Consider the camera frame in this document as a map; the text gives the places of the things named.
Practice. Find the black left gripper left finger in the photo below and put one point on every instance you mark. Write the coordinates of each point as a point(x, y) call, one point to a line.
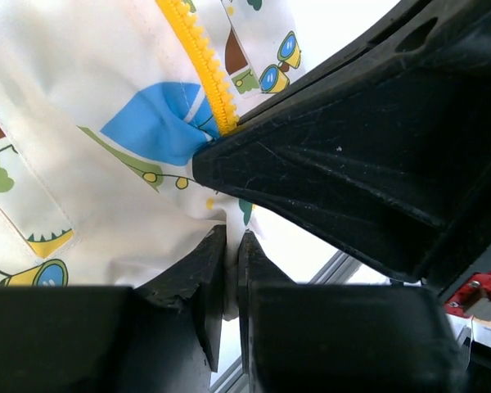
point(161, 337)

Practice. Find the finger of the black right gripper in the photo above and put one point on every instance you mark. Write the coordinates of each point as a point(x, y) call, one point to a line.
point(447, 36)
point(394, 168)

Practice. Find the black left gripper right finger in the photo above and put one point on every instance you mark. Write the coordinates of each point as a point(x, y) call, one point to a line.
point(383, 339)

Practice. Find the cream yellow dinosaur print jacket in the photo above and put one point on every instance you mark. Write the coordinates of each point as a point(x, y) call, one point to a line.
point(103, 105)

